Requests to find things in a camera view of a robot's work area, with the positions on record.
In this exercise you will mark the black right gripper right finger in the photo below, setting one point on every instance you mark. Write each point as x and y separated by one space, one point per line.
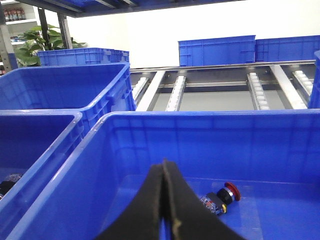
189 219

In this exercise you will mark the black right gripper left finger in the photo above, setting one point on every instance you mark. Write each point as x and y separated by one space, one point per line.
142 217

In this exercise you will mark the red emergency stop button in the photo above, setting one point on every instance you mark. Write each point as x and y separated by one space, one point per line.
217 203

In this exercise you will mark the large blue crate right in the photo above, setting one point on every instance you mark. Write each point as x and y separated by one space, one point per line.
273 157

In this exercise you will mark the large blue crate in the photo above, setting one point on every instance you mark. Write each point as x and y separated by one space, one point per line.
34 143
273 157

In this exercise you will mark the white roller track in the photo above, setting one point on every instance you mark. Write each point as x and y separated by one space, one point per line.
176 96
257 93

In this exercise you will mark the large blue crate left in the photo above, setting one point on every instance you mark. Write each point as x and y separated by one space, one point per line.
34 143

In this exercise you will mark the blue crate rear left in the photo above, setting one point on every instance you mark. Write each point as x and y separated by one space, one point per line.
93 90

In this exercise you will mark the blue crate rear centre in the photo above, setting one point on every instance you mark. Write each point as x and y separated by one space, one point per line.
217 51

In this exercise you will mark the blue crate far right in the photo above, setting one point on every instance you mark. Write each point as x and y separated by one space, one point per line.
298 48

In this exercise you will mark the green potted plant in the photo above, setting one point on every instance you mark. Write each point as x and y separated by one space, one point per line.
27 54

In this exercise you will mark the button switch in left crate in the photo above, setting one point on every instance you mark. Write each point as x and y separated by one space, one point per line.
8 182

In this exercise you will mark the grey overhead shelf frame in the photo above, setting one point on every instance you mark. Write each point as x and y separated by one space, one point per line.
91 8

